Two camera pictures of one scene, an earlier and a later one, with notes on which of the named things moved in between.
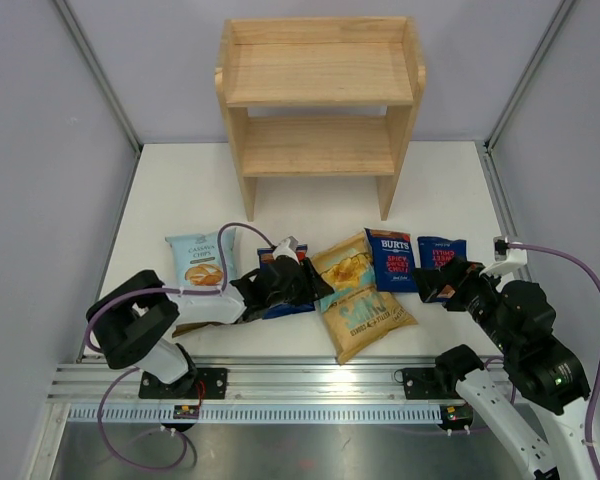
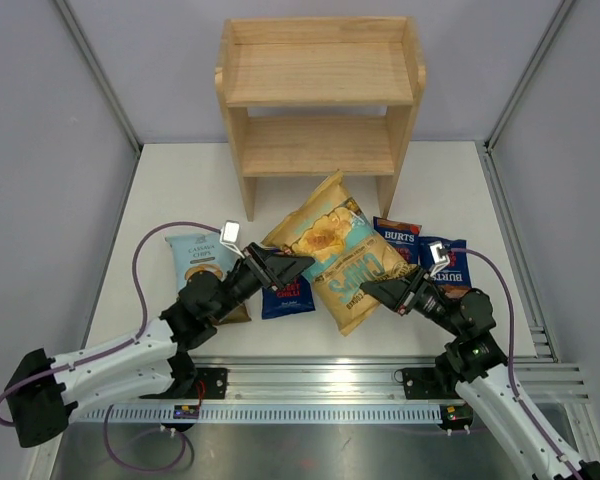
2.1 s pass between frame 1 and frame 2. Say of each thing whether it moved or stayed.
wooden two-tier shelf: stayed
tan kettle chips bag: moved
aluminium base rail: stayed
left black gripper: moved
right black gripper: moved
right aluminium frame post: stayed
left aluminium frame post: stayed
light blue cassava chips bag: stayed
